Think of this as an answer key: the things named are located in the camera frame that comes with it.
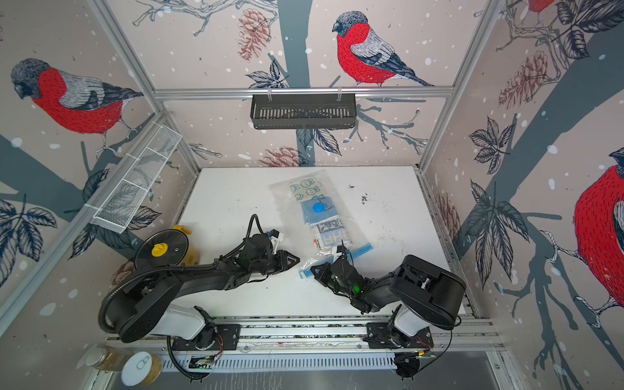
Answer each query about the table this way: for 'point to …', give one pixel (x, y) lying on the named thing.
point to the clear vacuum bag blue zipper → (291, 211)
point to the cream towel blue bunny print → (305, 188)
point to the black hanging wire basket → (303, 113)
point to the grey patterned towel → (329, 235)
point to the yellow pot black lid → (168, 247)
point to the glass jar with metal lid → (108, 357)
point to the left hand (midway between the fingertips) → (302, 258)
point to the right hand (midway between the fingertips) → (309, 266)
